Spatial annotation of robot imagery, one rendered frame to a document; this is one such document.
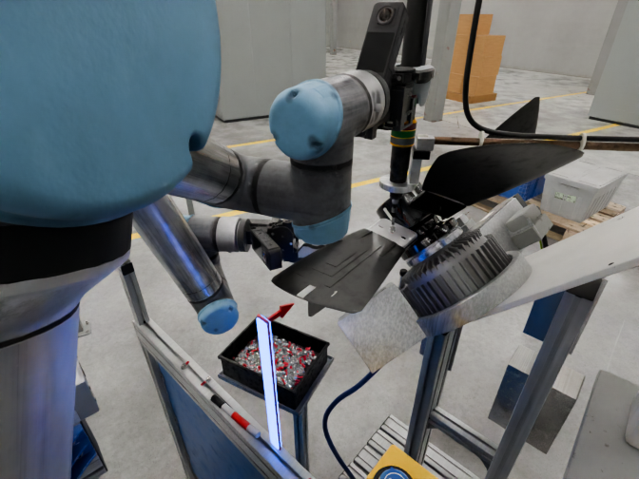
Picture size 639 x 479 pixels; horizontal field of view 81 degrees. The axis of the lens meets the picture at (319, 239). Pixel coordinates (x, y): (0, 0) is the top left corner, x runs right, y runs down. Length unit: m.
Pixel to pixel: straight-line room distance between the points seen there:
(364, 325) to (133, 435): 1.41
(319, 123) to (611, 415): 0.88
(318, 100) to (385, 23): 0.21
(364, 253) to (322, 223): 0.28
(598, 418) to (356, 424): 1.10
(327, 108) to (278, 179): 0.12
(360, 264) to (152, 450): 1.46
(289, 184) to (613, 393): 0.88
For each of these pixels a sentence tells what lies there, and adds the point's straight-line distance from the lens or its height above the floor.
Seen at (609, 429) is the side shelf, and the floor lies 0.86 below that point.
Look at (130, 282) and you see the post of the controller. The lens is 1.07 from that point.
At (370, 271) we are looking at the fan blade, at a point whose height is 1.19.
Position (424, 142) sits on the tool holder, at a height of 1.39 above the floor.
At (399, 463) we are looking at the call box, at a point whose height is 1.07.
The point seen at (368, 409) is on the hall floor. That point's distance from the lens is 1.93.
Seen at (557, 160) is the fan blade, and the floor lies 1.39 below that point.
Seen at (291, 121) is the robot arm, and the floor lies 1.49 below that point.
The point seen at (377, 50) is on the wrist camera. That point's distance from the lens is 0.56.
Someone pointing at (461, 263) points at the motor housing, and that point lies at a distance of 0.77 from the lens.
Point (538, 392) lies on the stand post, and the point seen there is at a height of 0.89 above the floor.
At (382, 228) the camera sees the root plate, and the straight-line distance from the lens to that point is 0.80.
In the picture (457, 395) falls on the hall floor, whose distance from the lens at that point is 2.07.
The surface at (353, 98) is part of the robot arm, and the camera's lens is 0.44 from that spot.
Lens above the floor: 1.58
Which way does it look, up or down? 31 degrees down
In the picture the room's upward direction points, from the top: straight up
